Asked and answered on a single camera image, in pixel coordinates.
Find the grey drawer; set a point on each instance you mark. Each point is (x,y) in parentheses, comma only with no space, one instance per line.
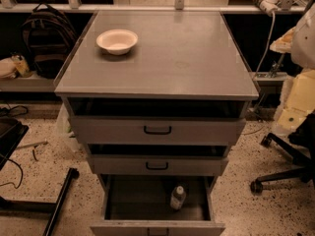
(157,160)
(140,206)
(156,121)

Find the grey drawer cabinet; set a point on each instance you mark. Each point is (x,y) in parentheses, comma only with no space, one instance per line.
(179,55)

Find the white round object on shelf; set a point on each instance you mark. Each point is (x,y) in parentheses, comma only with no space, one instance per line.
(7,69)

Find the black table leg frame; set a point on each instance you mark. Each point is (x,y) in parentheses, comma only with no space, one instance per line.
(53,209)

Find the grey top drawer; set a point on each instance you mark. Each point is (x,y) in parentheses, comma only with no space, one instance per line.
(156,121)

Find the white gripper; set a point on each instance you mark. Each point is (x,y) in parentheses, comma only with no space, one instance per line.
(304,46)

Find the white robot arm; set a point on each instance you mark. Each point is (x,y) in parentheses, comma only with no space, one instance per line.
(303,42)

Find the grey middle drawer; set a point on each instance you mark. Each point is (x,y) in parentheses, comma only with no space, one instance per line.
(157,160)

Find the dark backpack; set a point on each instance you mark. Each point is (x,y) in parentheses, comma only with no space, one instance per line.
(49,37)

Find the white power strip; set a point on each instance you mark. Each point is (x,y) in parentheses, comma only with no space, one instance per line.
(267,6)

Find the small yellow bottle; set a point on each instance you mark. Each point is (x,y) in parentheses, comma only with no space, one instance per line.
(21,65)

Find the grey bottom drawer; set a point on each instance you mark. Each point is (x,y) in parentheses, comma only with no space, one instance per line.
(140,206)

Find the white paper bowl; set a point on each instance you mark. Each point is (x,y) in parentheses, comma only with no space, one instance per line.
(117,41)

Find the metal clamp rod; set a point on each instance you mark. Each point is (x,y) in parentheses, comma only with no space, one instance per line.
(276,67)

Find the clear plastic bottle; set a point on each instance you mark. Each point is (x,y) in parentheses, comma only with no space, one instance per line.
(177,197)

